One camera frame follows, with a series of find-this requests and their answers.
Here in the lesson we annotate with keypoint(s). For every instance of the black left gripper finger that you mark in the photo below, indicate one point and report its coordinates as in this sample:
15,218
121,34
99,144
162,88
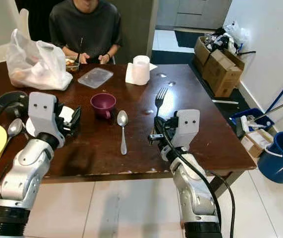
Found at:
76,117
61,110

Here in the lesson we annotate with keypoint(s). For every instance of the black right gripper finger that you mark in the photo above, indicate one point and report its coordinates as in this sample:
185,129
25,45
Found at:
154,140
158,123

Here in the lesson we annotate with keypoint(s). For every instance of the small white saucer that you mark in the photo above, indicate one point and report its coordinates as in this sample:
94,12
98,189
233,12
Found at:
68,114

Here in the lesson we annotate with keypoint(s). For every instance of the silver metal fork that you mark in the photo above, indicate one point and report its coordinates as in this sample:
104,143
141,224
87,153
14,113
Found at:
160,101

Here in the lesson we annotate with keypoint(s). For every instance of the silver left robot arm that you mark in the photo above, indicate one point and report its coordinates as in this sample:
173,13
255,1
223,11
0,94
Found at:
20,178

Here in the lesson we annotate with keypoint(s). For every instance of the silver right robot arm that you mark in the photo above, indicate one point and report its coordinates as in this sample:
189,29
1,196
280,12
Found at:
193,198

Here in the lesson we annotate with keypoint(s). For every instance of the maroon mug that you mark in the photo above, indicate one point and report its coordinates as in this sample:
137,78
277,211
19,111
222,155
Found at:
104,110

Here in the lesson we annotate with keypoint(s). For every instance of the silver metal spoon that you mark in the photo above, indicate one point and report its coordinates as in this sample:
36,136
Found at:
15,127
122,118

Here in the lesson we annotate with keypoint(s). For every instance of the clear plastic container lid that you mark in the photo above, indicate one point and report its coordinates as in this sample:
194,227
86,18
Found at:
95,78

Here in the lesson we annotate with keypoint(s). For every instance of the small food container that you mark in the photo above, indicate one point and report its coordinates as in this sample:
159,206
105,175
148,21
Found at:
72,64

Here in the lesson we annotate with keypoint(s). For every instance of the dark grey mug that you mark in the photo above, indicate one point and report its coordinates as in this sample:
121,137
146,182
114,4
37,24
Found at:
12,99

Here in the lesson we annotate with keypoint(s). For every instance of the translucent white plastic bag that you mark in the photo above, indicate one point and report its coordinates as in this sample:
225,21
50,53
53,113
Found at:
34,64

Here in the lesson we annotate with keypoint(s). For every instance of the white paper towel roll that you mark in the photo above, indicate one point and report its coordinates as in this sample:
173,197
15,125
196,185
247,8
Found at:
140,69

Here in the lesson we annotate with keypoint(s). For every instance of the dark wooden table leg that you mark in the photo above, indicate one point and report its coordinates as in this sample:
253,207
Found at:
230,181

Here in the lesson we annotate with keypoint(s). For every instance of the large brown cardboard box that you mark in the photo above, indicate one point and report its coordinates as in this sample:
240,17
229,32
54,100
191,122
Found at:
220,74

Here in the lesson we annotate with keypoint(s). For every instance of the person in dark grey shirt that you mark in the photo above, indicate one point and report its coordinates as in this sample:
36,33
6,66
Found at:
84,27

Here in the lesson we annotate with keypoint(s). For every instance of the small brown cardboard box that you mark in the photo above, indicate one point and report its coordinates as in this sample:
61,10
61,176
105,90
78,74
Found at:
255,144

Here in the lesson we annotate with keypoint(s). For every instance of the dark blue door mat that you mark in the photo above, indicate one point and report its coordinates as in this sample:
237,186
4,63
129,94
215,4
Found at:
187,38

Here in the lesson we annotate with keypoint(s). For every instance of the blue plastic crate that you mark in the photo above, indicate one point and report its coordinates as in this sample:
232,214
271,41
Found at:
260,115

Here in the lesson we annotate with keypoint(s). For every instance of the grey-brown door panel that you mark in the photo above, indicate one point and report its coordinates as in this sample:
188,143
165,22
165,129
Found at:
139,25

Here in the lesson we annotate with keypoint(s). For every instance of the black and white rubbish pile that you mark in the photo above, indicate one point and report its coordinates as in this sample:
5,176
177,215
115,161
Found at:
223,39

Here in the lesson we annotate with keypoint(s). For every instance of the blue plastic bucket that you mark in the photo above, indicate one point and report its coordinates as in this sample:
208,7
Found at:
280,158

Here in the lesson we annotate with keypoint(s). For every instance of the grey cabinet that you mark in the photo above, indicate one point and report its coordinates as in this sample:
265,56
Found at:
193,12

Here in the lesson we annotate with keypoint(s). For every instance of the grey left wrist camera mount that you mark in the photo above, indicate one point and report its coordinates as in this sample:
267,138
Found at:
44,114

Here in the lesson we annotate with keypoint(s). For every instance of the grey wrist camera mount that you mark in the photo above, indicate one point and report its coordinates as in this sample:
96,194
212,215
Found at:
187,124
44,114

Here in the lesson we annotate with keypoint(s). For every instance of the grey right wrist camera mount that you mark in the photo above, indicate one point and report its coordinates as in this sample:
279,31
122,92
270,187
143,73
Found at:
187,124

